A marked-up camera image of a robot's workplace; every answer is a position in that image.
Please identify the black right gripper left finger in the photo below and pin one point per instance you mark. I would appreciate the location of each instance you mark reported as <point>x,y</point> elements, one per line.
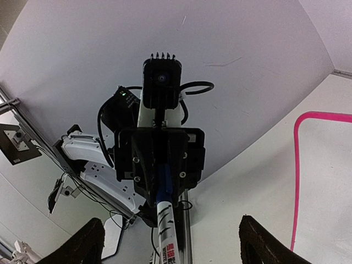
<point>85,246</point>

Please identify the white whiteboard marker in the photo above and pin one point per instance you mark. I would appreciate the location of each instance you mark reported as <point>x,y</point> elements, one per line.
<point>167,236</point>

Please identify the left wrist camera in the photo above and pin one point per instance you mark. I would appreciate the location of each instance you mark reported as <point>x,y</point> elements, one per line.
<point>161,81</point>

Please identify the external camera on mount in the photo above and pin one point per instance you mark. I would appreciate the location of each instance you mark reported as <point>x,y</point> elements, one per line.
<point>16,145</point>

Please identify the pink framed whiteboard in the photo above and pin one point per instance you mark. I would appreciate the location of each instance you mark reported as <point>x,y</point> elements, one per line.
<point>322,213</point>

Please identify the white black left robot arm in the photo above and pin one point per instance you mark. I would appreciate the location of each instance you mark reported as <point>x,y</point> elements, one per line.
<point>89,156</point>

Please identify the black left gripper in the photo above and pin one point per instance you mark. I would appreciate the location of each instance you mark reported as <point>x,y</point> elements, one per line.
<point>138,152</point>

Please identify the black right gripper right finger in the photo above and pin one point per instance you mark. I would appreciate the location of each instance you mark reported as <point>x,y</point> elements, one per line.
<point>257,245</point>

